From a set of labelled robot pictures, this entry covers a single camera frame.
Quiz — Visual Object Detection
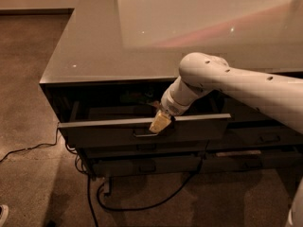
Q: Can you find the white shoe tip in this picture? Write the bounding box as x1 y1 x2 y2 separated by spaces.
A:
0 204 9 227

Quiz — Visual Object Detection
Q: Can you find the thin black floor cable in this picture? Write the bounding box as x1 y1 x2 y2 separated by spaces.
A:
0 121 61 163

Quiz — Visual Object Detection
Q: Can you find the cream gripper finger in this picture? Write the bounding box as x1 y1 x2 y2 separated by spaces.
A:
150 110 171 133

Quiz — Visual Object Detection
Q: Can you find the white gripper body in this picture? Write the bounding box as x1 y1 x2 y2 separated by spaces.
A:
161 88 191 116

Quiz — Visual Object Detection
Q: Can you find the thick black floor cable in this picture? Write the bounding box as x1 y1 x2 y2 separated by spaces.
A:
86 164 203 227

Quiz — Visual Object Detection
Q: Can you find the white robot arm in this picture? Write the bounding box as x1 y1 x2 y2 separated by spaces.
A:
150 52 303 133

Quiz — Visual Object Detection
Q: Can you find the grey glass-top drawer cabinet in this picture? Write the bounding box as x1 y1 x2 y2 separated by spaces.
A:
40 0 302 177

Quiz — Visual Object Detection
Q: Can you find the dark wall baseboard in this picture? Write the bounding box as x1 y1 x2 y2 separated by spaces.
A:
0 8 74 16

